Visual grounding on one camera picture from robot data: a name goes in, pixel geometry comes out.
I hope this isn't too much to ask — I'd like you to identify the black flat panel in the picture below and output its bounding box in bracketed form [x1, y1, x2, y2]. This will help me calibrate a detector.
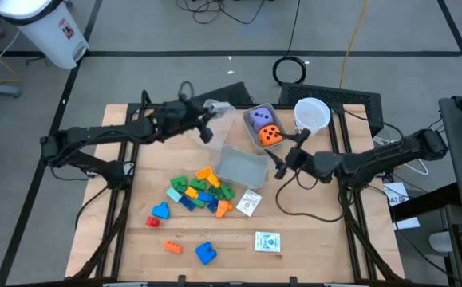
[177, 81, 254, 105]

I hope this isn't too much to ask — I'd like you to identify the grey plastic bin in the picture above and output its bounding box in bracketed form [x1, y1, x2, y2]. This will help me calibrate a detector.
[213, 144, 270, 191]
[243, 102, 288, 155]

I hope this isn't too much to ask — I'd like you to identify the white emblem card deck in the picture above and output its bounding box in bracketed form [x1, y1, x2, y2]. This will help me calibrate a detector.
[236, 189, 263, 218]

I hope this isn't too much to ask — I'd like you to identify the white trash bin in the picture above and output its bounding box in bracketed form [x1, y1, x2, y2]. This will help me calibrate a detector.
[0, 0, 91, 70]

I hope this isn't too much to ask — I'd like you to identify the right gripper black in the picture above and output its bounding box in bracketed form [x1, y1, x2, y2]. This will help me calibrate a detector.
[264, 128, 319, 179]

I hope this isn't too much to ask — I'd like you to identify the black coiled cable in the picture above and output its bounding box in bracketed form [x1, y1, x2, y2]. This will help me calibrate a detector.
[272, 0, 308, 86]

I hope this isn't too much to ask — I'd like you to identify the black aluminium table frame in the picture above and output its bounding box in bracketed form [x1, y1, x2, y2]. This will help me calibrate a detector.
[70, 89, 405, 282]

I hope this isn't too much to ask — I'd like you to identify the black tangled cable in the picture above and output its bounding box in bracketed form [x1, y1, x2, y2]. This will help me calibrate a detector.
[174, 0, 267, 26]

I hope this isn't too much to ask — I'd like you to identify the white paper sheet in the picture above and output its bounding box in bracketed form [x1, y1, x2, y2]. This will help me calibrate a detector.
[392, 217, 421, 231]
[382, 182, 410, 207]

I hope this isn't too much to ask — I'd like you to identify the orange foam die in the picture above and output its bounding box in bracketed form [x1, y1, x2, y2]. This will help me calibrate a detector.
[258, 124, 283, 148]

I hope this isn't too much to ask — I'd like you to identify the blue peg block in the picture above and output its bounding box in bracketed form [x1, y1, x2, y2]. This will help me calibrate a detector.
[152, 202, 171, 220]

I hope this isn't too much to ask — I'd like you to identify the black left base cable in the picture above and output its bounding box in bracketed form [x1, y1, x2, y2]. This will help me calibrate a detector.
[74, 186, 109, 230]

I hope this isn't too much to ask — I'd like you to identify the light teal block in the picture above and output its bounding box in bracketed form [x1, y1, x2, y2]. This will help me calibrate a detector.
[165, 187, 183, 203]

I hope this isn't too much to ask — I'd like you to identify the white cable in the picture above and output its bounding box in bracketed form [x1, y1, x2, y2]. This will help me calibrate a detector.
[373, 135, 430, 176]

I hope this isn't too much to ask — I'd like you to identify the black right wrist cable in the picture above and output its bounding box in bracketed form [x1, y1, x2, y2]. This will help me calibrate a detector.
[274, 171, 346, 223]

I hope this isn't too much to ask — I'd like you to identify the small orange long brick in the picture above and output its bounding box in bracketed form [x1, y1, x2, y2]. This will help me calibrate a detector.
[163, 241, 183, 255]

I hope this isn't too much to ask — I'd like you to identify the blue patterned card deck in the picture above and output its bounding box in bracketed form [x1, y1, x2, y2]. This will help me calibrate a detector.
[255, 231, 282, 254]

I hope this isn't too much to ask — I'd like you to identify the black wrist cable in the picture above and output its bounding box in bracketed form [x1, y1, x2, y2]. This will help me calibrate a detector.
[274, 171, 346, 223]
[177, 81, 195, 103]

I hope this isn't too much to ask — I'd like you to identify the black perforated panel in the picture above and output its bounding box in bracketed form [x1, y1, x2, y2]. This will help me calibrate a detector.
[278, 82, 384, 135]

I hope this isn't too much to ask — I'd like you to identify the large orange peg block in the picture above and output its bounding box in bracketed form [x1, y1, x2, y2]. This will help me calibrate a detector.
[215, 200, 234, 218]

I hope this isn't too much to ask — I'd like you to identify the grey rounded object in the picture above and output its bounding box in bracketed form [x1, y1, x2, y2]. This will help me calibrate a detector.
[428, 230, 455, 254]

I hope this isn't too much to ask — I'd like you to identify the purple foam die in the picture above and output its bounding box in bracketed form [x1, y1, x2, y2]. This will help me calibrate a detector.
[248, 107, 274, 131]

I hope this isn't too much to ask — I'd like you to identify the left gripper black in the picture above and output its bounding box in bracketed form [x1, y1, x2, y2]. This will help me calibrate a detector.
[154, 99, 219, 144]

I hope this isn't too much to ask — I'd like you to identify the clear plastic bin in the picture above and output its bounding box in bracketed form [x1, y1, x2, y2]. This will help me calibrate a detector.
[192, 99, 238, 151]

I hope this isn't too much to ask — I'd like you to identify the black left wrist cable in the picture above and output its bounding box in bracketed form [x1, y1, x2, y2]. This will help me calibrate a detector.
[177, 81, 195, 103]

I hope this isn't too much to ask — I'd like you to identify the large blue notched block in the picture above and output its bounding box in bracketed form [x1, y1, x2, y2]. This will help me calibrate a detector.
[194, 242, 218, 266]

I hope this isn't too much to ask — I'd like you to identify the yellow cable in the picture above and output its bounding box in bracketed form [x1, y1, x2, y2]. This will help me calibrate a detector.
[338, 0, 370, 89]

